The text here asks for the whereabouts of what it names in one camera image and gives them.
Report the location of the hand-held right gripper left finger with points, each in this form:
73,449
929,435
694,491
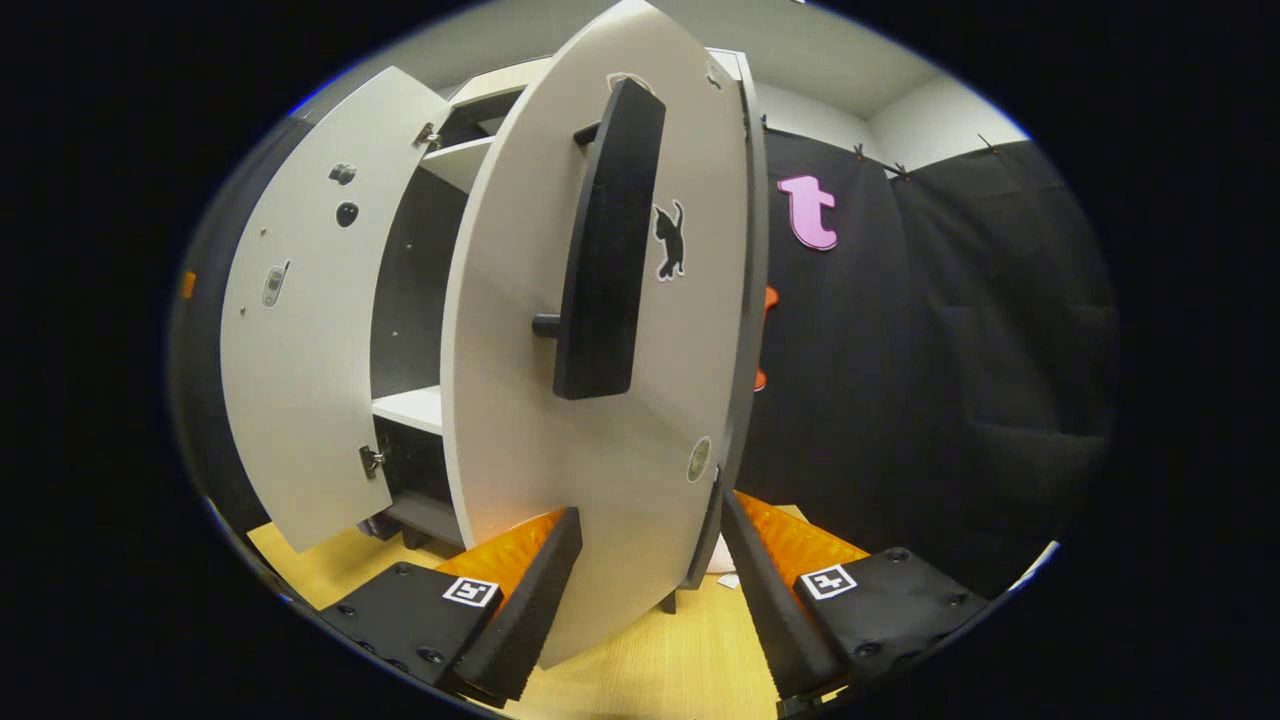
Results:
530,610

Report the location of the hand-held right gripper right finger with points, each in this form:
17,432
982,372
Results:
775,620

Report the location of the white cabinet door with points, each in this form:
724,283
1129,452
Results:
520,450
310,380

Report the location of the white cabinet shelf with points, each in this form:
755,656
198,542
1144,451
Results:
460,160
415,408

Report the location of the black backdrop cloth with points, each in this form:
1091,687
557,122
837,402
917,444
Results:
950,350

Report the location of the white cabinet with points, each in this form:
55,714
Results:
410,300

